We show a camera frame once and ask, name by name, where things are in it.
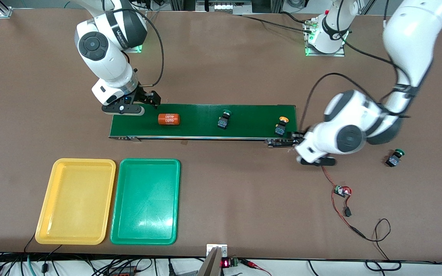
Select yellow push button switch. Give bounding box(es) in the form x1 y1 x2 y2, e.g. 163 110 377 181
275 117 290 137

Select orange printed cylinder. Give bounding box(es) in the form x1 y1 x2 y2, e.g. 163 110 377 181
158 113 181 126

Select green push button switch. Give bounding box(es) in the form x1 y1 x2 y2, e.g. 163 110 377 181
217 110 233 130
385 149 405 168

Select green conveyor belt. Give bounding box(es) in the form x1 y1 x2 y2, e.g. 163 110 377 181
109 102 300 148

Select small green circuit board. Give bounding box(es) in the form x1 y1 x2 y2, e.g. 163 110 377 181
334 185 353 198

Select green plastic tray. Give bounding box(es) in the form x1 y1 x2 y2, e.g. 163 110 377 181
110 158 181 245

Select white power strip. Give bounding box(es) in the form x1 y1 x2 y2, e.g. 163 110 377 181
196 0 252 13

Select yellow plastic tray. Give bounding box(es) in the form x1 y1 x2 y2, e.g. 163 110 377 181
35 158 117 245

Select red test lead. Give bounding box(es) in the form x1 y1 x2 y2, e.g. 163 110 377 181
240 259 272 276

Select orange black power strip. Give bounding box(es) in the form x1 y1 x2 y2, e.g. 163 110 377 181
108 266 137 276

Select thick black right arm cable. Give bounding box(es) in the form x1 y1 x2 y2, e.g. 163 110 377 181
127 8 164 87

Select red and black wire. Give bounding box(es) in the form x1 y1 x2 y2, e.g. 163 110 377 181
321 166 366 239

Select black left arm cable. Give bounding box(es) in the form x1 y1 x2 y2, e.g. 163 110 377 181
300 0 411 133

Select black cable across table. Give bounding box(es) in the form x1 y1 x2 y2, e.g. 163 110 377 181
240 15 314 34

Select looped black cable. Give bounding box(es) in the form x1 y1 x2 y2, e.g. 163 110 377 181
364 218 402 271

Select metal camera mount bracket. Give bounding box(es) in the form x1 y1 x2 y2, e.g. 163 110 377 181
197 244 228 276

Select black cable with inline plug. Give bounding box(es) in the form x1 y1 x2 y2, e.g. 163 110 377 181
41 245 63 273

